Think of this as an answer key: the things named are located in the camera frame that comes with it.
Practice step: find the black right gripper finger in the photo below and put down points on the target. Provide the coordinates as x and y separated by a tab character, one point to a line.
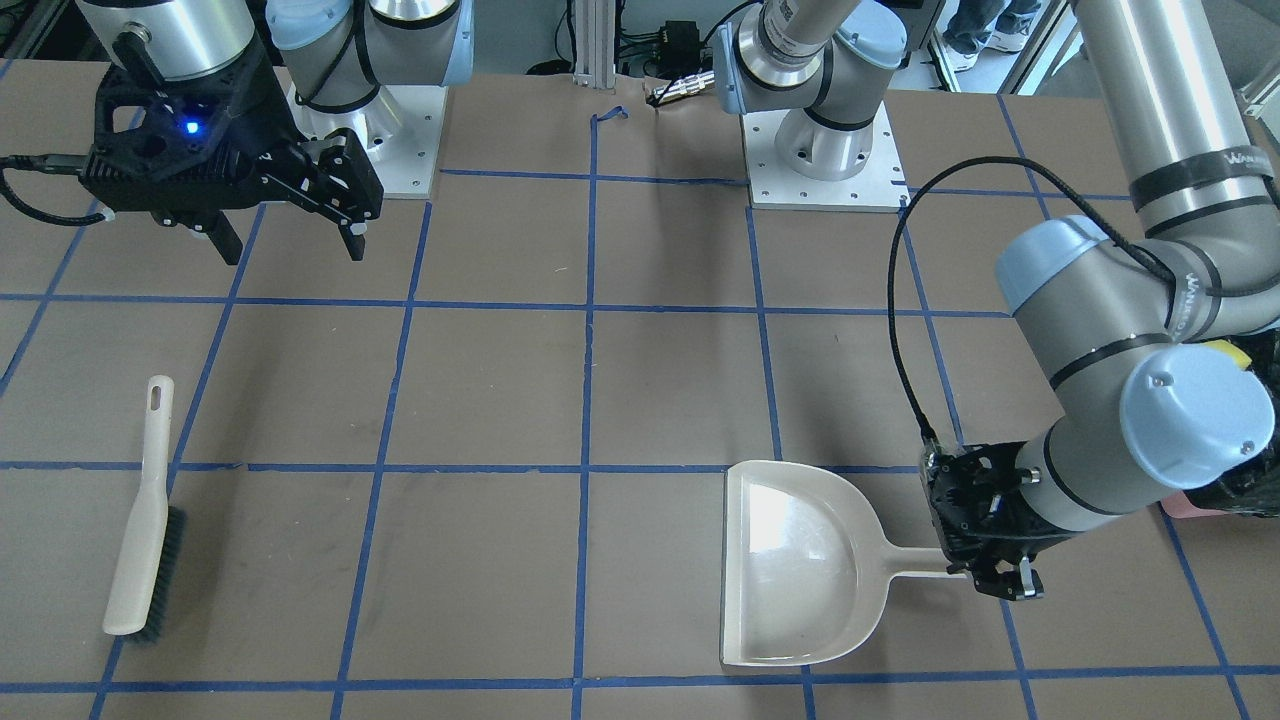
338	182
214	225

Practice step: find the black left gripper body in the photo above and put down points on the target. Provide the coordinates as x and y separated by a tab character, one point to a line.
1012	523

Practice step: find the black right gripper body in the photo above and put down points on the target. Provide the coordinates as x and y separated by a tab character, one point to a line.
262	118

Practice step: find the beige dustpan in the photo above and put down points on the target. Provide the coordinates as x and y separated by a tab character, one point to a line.
809	564

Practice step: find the white hand brush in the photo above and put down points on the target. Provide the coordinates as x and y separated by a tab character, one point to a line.
147	557

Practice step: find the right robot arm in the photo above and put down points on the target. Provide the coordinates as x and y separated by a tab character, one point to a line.
327	55

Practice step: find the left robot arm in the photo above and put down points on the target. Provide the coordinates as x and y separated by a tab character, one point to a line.
1163	351

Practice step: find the yellow sponge piece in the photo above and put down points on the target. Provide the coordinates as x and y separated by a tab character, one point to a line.
1240	357

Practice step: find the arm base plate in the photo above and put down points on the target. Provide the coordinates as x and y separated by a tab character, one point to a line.
401	128
796	165

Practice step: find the aluminium frame post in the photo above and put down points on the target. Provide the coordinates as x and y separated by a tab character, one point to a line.
594	38

